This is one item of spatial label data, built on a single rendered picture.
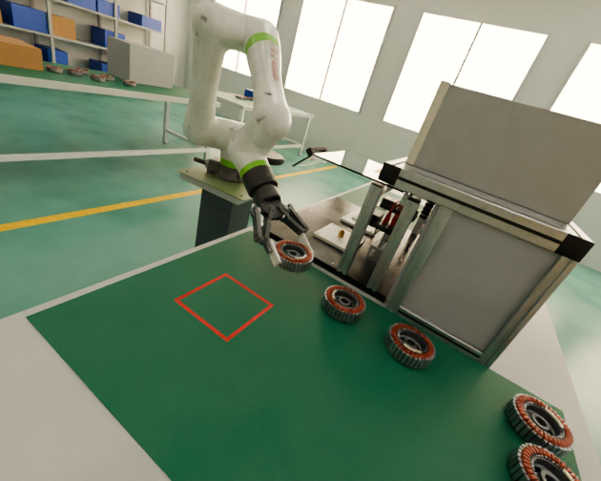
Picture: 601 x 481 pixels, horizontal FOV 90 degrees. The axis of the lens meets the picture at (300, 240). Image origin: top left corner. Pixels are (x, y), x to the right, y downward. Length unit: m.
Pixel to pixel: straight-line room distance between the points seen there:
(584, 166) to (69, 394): 1.03
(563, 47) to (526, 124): 4.99
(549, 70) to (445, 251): 5.09
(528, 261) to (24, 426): 0.92
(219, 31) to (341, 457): 1.15
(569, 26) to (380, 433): 5.66
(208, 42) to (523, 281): 1.12
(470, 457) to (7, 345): 0.79
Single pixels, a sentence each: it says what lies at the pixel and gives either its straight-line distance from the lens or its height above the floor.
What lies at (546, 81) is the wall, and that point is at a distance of 5.77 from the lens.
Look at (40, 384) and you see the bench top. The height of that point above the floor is 0.75.
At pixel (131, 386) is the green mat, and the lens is 0.59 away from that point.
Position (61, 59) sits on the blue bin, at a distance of 6.97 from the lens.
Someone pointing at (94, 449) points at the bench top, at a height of 0.75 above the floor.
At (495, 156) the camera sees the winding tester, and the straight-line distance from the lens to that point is 0.87.
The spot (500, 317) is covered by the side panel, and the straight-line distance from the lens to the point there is 0.87.
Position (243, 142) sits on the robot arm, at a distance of 0.89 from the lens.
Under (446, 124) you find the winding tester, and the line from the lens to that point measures 0.87.
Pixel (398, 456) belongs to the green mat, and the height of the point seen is 0.75.
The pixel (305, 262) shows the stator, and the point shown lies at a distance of 0.78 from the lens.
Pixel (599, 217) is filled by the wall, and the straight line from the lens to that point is 5.99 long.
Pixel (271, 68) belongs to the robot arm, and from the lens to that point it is 1.01.
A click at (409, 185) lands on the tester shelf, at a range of 0.77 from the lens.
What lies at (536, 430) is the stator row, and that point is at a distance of 0.81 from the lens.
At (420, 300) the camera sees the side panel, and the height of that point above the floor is 0.82.
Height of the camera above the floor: 1.23
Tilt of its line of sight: 27 degrees down
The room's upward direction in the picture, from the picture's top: 17 degrees clockwise
